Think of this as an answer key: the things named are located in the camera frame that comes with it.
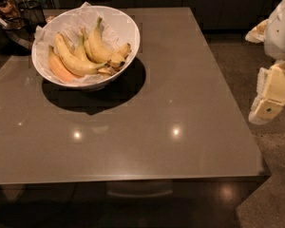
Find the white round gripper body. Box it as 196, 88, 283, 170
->
264, 0, 285, 61

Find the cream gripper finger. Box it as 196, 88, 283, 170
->
248, 60, 285, 124
245, 20, 268, 44

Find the short yellow right banana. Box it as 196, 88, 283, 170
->
117, 43, 131, 58

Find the white bowl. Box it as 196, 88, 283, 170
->
30, 5, 142, 91

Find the small yellow middle banana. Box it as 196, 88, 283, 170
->
74, 32, 88, 61

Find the large yellow front banana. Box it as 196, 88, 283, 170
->
54, 32, 106, 76

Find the white paper bowl liner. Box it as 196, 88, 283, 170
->
31, 3, 123, 89

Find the orange-tinted outer banana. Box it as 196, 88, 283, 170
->
47, 46, 78, 83

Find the dark wire basket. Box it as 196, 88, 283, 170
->
0, 0, 46, 56

